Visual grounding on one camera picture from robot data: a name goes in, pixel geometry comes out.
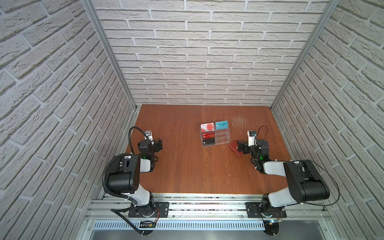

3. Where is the red leather card wallet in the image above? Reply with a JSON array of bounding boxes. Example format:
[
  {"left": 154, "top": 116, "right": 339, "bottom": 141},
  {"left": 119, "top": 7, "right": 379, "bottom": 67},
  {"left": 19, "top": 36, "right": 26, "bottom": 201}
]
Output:
[{"left": 229, "top": 141, "right": 243, "bottom": 157}]

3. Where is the clear acrylic card display stand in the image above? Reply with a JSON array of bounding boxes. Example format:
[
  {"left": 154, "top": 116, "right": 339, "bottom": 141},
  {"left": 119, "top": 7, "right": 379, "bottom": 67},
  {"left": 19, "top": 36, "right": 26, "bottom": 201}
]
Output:
[{"left": 200, "top": 121, "right": 231, "bottom": 147}]

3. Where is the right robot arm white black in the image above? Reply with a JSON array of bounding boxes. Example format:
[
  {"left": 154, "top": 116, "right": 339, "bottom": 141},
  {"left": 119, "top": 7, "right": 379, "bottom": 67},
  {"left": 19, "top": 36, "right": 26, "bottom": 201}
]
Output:
[{"left": 237, "top": 140, "right": 330, "bottom": 218}]

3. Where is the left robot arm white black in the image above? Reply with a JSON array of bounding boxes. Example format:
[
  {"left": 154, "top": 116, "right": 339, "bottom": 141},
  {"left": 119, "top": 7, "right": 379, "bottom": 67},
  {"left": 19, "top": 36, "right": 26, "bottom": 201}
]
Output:
[{"left": 102, "top": 139, "right": 163, "bottom": 218}]

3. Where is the teal VIP card in stand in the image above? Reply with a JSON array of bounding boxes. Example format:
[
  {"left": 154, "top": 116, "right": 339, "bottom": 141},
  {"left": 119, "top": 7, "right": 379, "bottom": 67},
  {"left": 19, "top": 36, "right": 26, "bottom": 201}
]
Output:
[{"left": 215, "top": 121, "right": 229, "bottom": 131}]

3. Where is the black VIP card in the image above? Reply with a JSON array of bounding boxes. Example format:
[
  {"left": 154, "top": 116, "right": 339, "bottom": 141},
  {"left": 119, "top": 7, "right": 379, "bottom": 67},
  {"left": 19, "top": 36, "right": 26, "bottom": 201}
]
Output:
[{"left": 203, "top": 138, "right": 216, "bottom": 146}]

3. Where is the red VIP card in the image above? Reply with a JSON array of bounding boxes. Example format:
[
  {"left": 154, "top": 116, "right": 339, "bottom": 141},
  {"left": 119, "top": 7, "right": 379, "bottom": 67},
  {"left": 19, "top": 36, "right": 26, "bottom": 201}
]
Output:
[{"left": 202, "top": 133, "right": 215, "bottom": 140}]

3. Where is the white red circle card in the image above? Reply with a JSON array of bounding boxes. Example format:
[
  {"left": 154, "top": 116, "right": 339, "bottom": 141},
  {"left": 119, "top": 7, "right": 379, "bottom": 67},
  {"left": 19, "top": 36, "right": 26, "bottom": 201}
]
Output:
[{"left": 200, "top": 123, "right": 215, "bottom": 133}]

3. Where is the small circuit board left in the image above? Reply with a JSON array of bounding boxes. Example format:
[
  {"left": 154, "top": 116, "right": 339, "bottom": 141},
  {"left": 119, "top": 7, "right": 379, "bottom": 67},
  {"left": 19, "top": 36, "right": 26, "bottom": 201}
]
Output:
[{"left": 140, "top": 221, "right": 157, "bottom": 229}]

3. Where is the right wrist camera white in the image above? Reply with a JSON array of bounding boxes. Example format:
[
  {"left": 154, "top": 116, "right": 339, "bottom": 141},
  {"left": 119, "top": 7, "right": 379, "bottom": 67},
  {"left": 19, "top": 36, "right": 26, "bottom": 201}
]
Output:
[{"left": 247, "top": 131, "right": 258, "bottom": 147}]

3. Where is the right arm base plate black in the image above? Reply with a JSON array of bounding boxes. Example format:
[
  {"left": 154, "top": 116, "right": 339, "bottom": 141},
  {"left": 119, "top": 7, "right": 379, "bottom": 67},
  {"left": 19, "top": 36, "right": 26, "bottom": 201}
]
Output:
[{"left": 245, "top": 202, "right": 287, "bottom": 219}]

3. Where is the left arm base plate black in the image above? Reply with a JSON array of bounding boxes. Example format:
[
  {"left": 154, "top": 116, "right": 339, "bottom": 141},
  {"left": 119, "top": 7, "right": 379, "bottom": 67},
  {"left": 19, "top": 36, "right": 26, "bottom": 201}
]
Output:
[{"left": 128, "top": 202, "right": 170, "bottom": 218}]

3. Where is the aluminium mounting rail frame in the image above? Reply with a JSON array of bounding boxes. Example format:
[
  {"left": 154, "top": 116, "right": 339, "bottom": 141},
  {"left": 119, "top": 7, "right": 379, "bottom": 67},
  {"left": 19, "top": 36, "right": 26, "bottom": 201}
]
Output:
[{"left": 76, "top": 193, "right": 340, "bottom": 240}]

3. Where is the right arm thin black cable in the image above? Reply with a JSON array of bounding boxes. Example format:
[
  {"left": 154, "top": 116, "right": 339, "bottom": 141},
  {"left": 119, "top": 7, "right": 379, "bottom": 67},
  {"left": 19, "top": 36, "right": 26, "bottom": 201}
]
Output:
[{"left": 257, "top": 125, "right": 341, "bottom": 207}]

